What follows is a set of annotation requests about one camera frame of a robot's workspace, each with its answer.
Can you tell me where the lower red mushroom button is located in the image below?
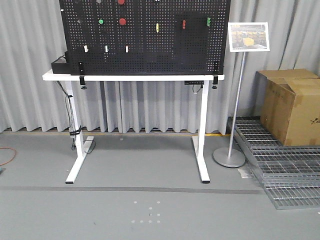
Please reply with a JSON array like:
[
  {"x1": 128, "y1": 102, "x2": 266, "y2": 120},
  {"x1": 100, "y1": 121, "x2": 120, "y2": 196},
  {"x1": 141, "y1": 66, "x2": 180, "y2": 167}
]
[{"x1": 119, "y1": 18, "x2": 127, "y2": 26}]

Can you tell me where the red mushroom button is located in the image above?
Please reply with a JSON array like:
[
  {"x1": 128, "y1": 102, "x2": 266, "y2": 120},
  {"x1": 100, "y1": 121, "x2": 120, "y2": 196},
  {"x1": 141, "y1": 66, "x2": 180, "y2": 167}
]
[
  {"x1": 119, "y1": 18, "x2": 127, "y2": 26},
  {"x1": 117, "y1": 0, "x2": 125, "y2": 5}
]

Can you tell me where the upper red mushroom button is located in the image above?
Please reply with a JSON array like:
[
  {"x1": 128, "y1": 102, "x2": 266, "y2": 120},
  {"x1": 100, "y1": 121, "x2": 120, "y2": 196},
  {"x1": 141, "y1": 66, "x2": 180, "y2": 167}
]
[{"x1": 117, "y1": 0, "x2": 125, "y2": 5}]

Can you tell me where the desk control panel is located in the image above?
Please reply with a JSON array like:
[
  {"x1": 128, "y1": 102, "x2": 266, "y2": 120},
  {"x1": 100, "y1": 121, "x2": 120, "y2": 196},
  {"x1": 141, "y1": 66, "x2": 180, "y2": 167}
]
[{"x1": 184, "y1": 80, "x2": 204, "y2": 85}]

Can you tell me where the right black table clamp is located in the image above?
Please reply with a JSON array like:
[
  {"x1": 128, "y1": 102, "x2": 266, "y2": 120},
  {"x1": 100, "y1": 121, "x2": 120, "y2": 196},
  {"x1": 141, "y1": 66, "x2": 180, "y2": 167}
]
[{"x1": 211, "y1": 61, "x2": 220, "y2": 89}]

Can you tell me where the black table clamp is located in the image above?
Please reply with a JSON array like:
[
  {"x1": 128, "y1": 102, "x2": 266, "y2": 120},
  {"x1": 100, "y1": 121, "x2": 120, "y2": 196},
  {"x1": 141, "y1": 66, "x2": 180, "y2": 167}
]
[
  {"x1": 78, "y1": 61, "x2": 87, "y2": 90},
  {"x1": 211, "y1": 61, "x2": 220, "y2": 89}
]

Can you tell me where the white standing desk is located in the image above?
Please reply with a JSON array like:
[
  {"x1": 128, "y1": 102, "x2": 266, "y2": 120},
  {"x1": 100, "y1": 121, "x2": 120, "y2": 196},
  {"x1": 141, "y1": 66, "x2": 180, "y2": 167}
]
[{"x1": 42, "y1": 70, "x2": 225, "y2": 184}]

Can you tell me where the black perforated pegboard panel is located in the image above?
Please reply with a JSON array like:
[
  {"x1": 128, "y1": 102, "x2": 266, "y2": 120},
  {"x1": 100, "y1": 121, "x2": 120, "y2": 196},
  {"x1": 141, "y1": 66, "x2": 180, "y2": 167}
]
[{"x1": 59, "y1": 0, "x2": 231, "y2": 76}]

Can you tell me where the left black table clamp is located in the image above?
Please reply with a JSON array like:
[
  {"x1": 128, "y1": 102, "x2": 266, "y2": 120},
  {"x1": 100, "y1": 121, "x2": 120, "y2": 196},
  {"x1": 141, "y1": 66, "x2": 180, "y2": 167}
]
[{"x1": 78, "y1": 61, "x2": 87, "y2": 90}]

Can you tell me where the black box on desk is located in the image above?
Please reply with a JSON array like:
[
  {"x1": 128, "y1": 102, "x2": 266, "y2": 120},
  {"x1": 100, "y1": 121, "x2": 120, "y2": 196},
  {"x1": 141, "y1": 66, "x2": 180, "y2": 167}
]
[{"x1": 51, "y1": 55, "x2": 71, "y2": 74}]

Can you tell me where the sign holder stand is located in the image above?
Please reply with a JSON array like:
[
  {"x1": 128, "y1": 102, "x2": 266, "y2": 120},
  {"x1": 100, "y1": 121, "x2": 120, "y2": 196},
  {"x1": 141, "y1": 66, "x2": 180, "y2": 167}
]
[{"x1": 212, "y1": 21, "x2": 272, "y2": 169}]

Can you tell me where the large cardboard box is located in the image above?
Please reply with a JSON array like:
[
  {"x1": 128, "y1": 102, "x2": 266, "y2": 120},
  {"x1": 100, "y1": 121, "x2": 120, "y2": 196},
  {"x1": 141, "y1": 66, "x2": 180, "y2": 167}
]
[{"x1": 256, "y1": 68, "x2": 320, "y2": 146}]

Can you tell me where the metal floor grating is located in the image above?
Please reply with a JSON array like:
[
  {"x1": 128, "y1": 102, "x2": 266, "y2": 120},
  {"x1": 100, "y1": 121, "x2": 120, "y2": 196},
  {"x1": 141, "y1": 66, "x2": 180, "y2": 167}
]
[{"x1": 234, "y1": 116, "x2": 320, "y2": 210}]

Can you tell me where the grey curtain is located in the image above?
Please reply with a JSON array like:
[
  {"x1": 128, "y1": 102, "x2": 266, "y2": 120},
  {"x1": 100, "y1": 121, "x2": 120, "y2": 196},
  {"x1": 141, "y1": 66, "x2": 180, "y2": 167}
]
[{"x1": 0, "y1": 0, "x2": 320, "y2": 133}]

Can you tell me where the black desk cable bundle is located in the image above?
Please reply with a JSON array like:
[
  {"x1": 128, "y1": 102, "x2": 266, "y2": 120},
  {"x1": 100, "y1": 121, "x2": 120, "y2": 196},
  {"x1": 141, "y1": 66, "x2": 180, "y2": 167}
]
[{"x1": 55, "y1": 80, "x2": 97, "y2": 154}]

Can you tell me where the red toggle switch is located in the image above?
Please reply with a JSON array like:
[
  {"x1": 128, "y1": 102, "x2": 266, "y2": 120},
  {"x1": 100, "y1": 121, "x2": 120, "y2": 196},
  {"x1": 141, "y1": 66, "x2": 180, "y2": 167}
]
[{"x1": 182, "y1": 19, "x2": 186, "y2": 30}]

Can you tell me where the white rocker switch left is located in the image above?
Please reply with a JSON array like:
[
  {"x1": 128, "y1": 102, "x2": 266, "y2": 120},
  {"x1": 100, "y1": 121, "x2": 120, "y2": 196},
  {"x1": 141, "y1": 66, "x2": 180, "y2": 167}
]
[{"x1": 83, "y1": 45, "x2": 89, "y2": 53}]

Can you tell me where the green toggle switch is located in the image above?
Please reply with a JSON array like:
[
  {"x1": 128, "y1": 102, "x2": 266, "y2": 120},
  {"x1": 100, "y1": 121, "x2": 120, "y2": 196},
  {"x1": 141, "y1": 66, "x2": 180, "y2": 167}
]
[{"x1": 206, "y1": 17, "x2": 211, "y2": 27}]

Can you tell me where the orange floor cable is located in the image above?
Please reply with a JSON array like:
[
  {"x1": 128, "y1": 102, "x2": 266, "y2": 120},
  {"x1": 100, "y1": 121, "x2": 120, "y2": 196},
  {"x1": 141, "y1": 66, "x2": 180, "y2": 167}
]
[{"x1": 0, "y1": 147, "x2": 16, "y2": 167}]

